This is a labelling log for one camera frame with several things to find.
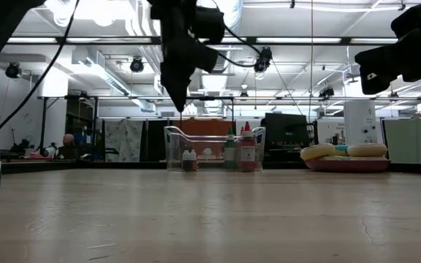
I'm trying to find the green food coloring bottle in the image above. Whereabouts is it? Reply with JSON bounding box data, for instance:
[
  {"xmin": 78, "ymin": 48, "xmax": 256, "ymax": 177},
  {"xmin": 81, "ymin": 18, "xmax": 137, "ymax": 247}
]
[{"xmin": 224, "ymin": 126, "xmax": 238, "ymax": 169}]

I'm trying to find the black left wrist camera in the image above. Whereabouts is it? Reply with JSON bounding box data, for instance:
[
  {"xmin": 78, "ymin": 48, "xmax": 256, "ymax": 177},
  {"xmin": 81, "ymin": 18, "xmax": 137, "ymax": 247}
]
[{"xmin": 195, "ymin": 6, "xmax": 226, "ymax": 45}]

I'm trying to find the person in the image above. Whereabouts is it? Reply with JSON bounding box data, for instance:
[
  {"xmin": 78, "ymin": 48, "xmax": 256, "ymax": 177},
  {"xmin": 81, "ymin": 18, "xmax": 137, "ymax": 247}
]
[{"xmin": 57, "ymin": 133, "xmax": 80, "ymax": 160}]

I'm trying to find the black ceiling spotlight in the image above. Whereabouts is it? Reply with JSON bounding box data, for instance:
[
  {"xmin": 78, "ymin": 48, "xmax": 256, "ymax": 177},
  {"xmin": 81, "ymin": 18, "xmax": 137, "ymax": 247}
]
[
  {"xmin": 319, "ymin": 86, "xmax": 335, "ymax": 100},
  {"xmin": 129, "ymin": 56, "xmax": 145, "ymax": 74},
  {"xmin": 4, "ymin": 61, "xmax": 21, "ymax": 80}
]

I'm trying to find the orange partition panel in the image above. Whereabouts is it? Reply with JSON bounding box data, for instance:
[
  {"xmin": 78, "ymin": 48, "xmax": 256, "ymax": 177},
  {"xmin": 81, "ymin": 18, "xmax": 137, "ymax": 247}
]
[{"xmin": 172, "ymin": 118, "xmax": 236, "ymax": 161}]

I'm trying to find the black background rig frame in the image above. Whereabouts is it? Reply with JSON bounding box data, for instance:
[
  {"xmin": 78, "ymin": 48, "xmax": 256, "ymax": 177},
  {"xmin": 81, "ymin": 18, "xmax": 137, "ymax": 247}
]
[{"xmin": 37, "ymin": 95, "xmax": 100, "ymax": 161}]

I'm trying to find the black aluminium rig frame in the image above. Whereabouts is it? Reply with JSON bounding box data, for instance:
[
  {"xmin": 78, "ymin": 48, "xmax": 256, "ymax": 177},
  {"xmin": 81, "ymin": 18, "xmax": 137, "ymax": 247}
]
[{"xmin": 0, "ymin": 35, "xmax": 421, "ymax": 175}]

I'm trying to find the silver ventilation duct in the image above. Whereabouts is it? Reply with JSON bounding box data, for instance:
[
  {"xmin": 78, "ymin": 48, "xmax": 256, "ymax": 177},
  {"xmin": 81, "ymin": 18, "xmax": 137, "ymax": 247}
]
[{"xmin": 195, "ymin": 0, "xmax": 244, "ymax": 76}]

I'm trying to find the black overhead camera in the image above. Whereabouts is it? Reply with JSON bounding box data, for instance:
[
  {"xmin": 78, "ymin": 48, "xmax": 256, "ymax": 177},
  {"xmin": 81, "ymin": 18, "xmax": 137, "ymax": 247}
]
[{"xmin": 253, "ymin": 46, "xmax": 273, "ymax": 74}]

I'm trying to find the pale green partition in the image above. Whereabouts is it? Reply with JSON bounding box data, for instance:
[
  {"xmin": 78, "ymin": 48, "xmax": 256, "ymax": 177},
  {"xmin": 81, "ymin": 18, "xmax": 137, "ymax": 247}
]
[{"xmin": 383, "ymin": 118, "xmax": 421, "ymax": 165}]

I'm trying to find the clear plastic bin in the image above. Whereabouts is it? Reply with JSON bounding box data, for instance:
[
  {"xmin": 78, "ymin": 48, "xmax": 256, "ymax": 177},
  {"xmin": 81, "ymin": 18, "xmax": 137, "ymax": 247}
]
[{"xmin": 164, "ymin": 126, "xmax": 266, "ymax": 172}]

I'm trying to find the thin hanging black cable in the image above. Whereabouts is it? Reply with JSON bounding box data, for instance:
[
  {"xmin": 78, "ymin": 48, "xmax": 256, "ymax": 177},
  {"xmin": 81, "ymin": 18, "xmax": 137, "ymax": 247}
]
[{"xmin": 308, "ymin": 0, "xmax": 314, "ymax": 120}]

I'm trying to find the red food coloring bottle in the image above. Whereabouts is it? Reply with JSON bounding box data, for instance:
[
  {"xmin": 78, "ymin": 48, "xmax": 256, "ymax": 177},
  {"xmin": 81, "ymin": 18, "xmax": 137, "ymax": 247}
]
[{"xmin": 238, "ymin": 121, "xmax": 257, "ymax": 173}]

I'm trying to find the black monitor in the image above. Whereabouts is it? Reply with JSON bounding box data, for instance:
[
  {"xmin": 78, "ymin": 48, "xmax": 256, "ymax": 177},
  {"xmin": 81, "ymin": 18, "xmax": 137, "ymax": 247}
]
[{"xmin": 264, "ymin": 113, "xmax": 309, "ymax": 151}]

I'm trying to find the white square column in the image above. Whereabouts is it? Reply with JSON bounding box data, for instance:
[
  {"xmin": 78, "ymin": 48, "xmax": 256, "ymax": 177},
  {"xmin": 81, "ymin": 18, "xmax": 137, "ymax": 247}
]
[{"xmin": 344, "ymin": 100, "xmax": 377, "ymax": 146}]

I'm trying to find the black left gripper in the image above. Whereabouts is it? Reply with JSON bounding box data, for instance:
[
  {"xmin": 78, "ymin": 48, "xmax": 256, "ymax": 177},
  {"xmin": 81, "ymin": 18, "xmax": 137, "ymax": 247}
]
[{"xmin": 151, "ymin": 0, "xmax": 219, "ymax": 113}]

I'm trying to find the grey marbled curtain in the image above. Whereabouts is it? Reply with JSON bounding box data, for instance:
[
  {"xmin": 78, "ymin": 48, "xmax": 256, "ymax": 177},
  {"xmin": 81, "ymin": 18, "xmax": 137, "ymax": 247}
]
[{"xmin": 104, "ymin": 119, "xmax": 145, "ymax": 164}]

